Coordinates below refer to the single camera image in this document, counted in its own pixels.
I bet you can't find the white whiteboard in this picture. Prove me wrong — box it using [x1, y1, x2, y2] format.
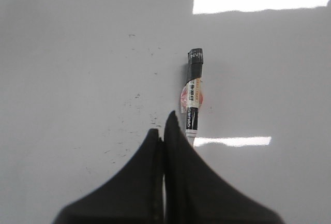
[1, 0, 330, 223]

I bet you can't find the black white whiteboard marker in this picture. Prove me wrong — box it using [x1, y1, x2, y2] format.
[180, 48, 204, 145]

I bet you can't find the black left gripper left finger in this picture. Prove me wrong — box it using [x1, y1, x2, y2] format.
[54, 129, 164, 223]

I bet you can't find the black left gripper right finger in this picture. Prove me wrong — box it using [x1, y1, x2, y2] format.
[164, 111, 283, 223]

